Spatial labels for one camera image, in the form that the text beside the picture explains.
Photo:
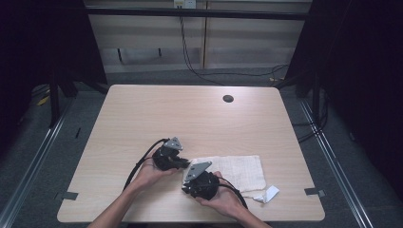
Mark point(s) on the small black tape piece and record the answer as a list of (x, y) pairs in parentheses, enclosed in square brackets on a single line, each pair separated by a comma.
[(77, 132)]

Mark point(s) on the grey tape strip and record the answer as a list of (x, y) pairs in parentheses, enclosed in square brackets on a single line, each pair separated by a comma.
[(67, 195), (315, 192)]

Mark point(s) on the white towel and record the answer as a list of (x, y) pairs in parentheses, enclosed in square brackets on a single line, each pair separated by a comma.
[(242, 172)]

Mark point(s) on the white wall outlet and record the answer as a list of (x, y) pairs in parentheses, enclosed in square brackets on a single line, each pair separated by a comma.
[(185, 3)]

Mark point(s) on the person's left hand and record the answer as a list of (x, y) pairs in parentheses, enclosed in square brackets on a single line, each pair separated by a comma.
[(152, 175)]

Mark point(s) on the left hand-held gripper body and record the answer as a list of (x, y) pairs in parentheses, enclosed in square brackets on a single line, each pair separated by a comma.
[(166, 158)]

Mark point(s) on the black metal stand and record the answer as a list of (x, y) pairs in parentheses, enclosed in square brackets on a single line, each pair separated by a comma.
[(54, 101)]

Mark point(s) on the black curtain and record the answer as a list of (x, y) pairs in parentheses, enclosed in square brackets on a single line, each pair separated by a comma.
[(361, 79), (41, 47)]

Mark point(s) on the metal floor rail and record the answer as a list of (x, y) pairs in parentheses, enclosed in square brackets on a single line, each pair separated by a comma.
[(335, 161), (34, 158)]

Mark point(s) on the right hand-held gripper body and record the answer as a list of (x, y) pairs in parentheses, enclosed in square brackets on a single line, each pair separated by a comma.
[(202, 186)]

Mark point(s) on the black horizontal metal bar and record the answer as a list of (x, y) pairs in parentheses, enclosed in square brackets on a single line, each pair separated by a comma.
[(196, 13)]

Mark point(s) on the person's right hand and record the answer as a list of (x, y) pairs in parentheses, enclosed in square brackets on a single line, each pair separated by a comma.
[(225, 201)]

